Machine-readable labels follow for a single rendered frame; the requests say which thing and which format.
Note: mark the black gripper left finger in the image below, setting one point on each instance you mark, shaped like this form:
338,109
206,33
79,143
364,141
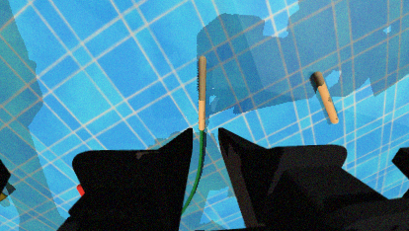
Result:
165,169

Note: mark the tan wooden stick with dark end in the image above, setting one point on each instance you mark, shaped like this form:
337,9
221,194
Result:
325,95

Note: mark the red wooden block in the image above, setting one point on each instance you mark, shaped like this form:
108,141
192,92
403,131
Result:
80,189

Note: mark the yellow-brown block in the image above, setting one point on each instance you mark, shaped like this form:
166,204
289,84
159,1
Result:
2,196

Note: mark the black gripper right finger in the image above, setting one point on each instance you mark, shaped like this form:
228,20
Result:
255,172

